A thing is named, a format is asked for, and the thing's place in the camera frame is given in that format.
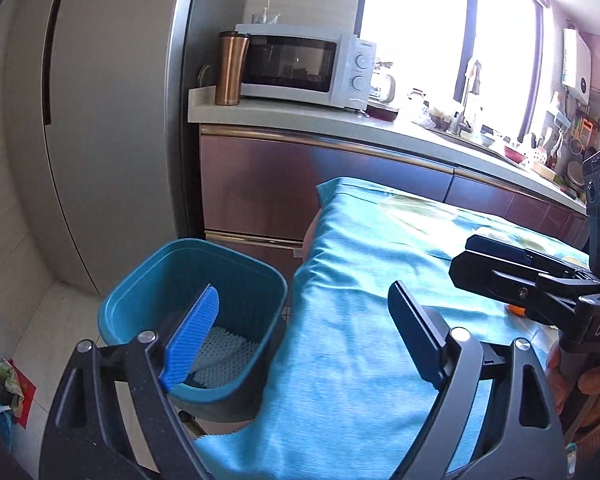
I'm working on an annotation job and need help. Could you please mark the person's right hand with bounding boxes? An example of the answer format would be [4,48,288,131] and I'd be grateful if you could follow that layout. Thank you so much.
[546,347,600,431]

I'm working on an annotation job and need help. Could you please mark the blue floral tablecloth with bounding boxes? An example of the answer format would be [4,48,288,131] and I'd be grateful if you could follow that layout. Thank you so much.
[195,176,593,480]

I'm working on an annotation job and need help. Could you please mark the white microwave oven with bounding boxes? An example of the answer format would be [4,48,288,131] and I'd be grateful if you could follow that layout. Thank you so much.
[234,23,378,109]

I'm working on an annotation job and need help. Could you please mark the metal faucet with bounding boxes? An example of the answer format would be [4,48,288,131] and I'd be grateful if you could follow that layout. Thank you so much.
[452,59,482,136]

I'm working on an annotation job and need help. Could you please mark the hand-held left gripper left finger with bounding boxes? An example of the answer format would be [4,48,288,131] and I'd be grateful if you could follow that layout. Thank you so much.
[39,284,221,480]

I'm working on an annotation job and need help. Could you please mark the light blue cloth in bin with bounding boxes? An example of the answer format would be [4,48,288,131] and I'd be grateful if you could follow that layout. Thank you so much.
[189,325,261,390]

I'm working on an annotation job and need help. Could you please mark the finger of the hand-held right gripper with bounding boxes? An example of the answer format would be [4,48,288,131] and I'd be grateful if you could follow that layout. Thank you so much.
[449,252,600,327]
[464,234,591,282]

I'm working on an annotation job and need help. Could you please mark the copper tumbler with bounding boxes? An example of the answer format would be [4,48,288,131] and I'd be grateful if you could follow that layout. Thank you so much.
[215,31,251,106]

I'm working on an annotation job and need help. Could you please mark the kitchen counter cabinet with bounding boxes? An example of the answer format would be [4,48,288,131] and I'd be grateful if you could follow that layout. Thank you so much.
[187,85,591,261]

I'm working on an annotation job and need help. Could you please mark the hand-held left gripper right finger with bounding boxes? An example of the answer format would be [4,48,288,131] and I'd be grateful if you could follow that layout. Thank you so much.
[387,281,567,480]

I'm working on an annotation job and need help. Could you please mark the window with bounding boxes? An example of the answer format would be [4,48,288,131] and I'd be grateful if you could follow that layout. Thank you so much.
[357,0,551,141]

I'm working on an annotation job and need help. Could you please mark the blue plastic bin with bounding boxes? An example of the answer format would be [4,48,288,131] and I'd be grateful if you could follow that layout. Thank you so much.
[97,238,289,423]

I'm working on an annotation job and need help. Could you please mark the glass kettle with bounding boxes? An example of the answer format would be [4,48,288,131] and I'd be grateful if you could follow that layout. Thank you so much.
[369,60,397,106]

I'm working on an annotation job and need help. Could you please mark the red bag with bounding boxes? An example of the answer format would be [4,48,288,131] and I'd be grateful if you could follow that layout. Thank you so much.
[0,357,37,431]

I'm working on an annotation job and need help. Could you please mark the clear plastic bag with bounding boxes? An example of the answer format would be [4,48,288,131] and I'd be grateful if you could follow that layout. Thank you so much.
[252,0,282,26]

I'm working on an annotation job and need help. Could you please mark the grey refrigerator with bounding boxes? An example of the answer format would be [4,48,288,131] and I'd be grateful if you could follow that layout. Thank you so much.
[5,0,201,296]

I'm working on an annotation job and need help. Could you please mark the stack of dishes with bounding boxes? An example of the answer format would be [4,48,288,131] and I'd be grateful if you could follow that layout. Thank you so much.
[564,159,588,195]

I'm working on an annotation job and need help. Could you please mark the white water heater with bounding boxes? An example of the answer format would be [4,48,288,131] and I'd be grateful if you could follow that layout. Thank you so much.
[561,27,593,103]

